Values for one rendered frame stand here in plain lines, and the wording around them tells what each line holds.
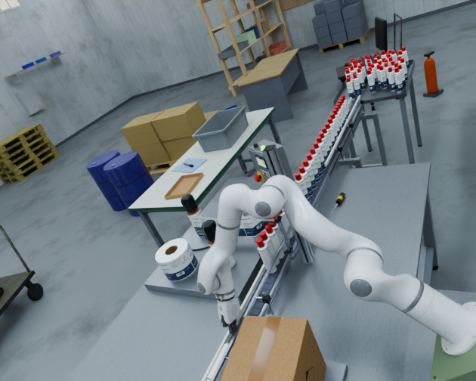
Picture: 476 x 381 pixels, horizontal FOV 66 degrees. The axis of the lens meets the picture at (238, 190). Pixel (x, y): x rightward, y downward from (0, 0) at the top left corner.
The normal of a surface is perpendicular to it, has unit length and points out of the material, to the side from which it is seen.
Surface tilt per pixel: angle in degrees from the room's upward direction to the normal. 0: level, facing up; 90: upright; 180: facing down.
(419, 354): 0
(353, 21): 90
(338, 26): 90
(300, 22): 90
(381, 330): 0
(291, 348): 0
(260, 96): 90
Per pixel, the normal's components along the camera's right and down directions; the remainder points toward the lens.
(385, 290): 0.30, 0.48
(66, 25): 0.83, -0.05
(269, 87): -0.33, 0.57
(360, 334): -0.36, -0.81
